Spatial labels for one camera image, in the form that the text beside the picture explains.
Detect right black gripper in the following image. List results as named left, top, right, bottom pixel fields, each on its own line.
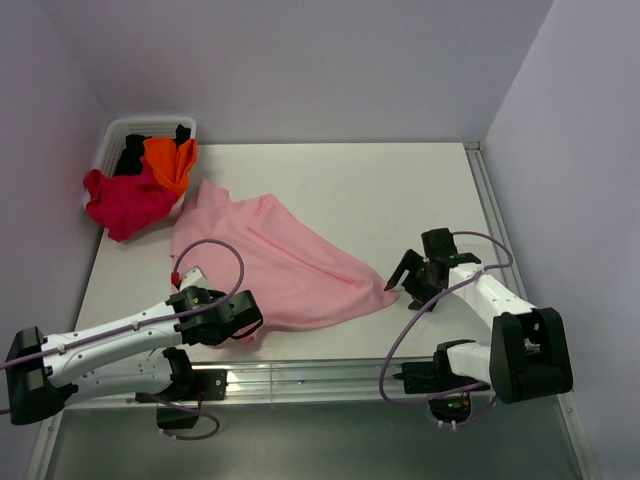
left=385, top=248, right=443, bottom=313

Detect pink t-shirt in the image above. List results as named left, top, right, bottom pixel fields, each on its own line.
left=170, top=181, right=399, bottom=345

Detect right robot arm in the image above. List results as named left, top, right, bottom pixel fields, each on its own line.
left=386, top=228, right=574, bottom=404

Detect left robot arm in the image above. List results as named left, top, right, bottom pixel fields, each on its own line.
left=1, top=270, right=263, bottom=425

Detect red t-shirt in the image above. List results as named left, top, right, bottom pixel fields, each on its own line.
left=83, top=166, right=179, bottom=242

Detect orange t-shirt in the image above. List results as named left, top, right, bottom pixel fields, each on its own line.
left=143, top=137, right=198, bottom=197

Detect black t-shirt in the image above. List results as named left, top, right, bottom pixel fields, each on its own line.
left=113, top=124, right=192, bottom=176

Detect white plastic basket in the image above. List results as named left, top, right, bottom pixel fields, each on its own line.
left=84, top=116, right=197, bottom=218

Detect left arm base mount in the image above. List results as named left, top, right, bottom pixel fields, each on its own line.
left=134, top=367, right=227, bottom=441

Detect aluminium front rail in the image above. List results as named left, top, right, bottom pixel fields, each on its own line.
left=29, top=357, right=576, bottom=409

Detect aluminium rail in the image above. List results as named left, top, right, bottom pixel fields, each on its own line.
left=29, top=357, right=576, bottom=409
left=463, top=142, right=528, bottom=300

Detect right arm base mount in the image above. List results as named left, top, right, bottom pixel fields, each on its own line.
left=393, top=361, right=489, bottom=423

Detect aluminium right rail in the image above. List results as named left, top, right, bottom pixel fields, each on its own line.
left=463, top=142, right=528, bottom=300

